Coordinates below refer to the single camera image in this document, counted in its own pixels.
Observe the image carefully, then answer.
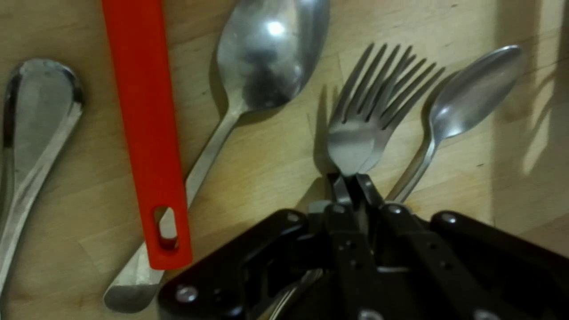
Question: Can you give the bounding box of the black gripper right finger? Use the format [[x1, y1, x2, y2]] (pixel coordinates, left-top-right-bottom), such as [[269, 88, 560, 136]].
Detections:
[[354, 172, 569, 320]]

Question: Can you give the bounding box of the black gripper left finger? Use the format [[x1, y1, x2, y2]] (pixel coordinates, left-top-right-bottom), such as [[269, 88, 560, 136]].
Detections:
[[157, 172, 365, 320]]

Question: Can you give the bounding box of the silver metal fork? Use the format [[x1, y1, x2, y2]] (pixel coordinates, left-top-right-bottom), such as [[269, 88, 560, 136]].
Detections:
[[260, 40, 448, 320]]

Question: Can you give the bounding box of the small silver spoon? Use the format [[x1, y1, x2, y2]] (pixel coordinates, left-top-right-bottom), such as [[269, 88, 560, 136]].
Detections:
[[382, 42, 528, 204]]

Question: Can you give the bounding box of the red silicone spatula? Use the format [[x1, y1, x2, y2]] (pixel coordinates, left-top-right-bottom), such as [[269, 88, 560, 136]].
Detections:
[[100, 0, 196, 273]]

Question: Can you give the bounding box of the large silver spoon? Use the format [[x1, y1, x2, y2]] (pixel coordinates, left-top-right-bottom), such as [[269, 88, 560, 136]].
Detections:
[[102, 0, 333, 314]]

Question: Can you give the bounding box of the silver table knife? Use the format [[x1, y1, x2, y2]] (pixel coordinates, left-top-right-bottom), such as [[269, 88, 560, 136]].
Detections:
[[0, 56, 87, 294]]

